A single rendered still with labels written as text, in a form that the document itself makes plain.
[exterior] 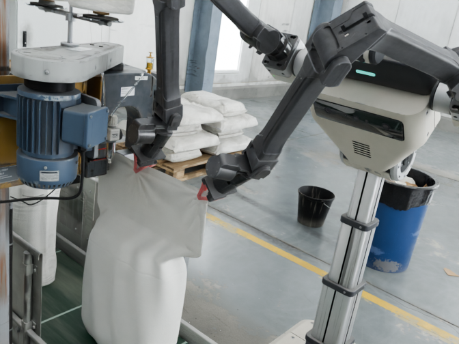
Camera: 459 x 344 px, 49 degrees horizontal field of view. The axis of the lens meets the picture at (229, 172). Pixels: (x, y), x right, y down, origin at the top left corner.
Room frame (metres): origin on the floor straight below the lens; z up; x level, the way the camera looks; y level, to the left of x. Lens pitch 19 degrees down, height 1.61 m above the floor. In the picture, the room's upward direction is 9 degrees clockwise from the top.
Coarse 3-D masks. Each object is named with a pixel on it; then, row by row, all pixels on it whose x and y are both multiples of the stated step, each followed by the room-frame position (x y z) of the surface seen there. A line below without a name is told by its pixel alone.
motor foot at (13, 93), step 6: (0, 84) 1.26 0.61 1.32; (6, 84) 1.27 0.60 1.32; (12, 84) 1.28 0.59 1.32; (18, 84) 1.29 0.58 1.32; (0, 90) 1.25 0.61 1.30; (6, 90) 1.27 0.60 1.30; (12, 90) 1.28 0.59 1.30; (0, 96) 1.25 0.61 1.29; (6, 96) 1.23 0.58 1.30; (12, 96) 1.22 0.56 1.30; (0, 102) 1.25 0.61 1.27; (6, 102) 1.25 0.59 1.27; (12, 102) 1.23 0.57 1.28; (0, 108) 1.25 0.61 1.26; (6, 108) 1.25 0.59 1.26; (12, 108) 1.23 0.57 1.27; (0, 114) 1.23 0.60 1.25; (6, 114) 1.23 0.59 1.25; (12, 114) 1.23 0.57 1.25
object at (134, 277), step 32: (128, 160) 1.52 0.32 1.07; (128, 192) 1.51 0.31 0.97; (160, 192) 1.42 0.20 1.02; (192, 192) 1.35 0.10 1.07; (96, 224) 1.54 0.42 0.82; (128, 224) 1.49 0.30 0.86; (160, 224) 1.41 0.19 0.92; (192, 224) 1.34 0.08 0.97; (96, 256) 1.49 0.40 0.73; (128, 256) 1.41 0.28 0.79; (160, 256) 1.37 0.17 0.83; (192, 256) 1.33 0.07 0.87; (96, 288) 1.47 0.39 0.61; (128, 288) 1.39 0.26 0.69; (160, 288) 1.34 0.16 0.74; (96, 320) 1.46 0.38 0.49; (128, 320) 1.38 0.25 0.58; (160, 320) 1.35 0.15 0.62
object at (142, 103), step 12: (108, 72) 1.54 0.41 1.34; (120, 72) 1.57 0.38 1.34; (132, 72) 1.60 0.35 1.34; (144, 72) 1.64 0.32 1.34; (108, 84) 1.52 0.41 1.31; (120, 84) 1.56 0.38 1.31; (132, 84) 1.59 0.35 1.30; (144, 84) 1.63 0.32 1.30; (108, 96) 1.52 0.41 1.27; (132, 96) 1.60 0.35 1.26; (144, 96) 1.64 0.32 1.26; (108, 108) 1.52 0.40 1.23; (132, 108) 1.62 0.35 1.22; (144, 108) 1.64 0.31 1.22; (132, 120) 1.66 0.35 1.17; (132, 144) 1.65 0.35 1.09
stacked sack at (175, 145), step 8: (176, 136) 4.32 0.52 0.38; (184, 136) 4.37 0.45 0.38; (192, 136) 4.40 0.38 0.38; (200, 136) 4.44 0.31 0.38; (208, 136) 4.51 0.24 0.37; (216, 136) 4.57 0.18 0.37; (168, 144) 4.17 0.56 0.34; (176, 144) 4.15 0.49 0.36; (184, 144) 4.20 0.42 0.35; (192, 144) 4.28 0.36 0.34; (200, 144) 4.37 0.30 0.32; (208, 144) 4.46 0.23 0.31; (216, 144) 4.57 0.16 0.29; (168, 152) 4.16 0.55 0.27; (176, 152) 4.12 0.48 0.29
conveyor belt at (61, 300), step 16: (64, 256) 2.03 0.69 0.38; (64, 272) 1.90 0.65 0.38; (80, 272) 1.92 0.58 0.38; (48, 288) 1.77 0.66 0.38; (64, 288) 1.78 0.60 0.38; (80, 288) 1.80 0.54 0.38; (48, 304) 1.66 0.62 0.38; (64, 304) 1.67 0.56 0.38; (80, 304) 1.69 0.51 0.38; (48, 320) 1.57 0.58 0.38; (64, 320) 1.58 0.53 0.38; (80, 320) 1.59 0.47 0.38; (48, 336) 1.48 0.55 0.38; (64, 336) 1.49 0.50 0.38; (80, 336) 1.50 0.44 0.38
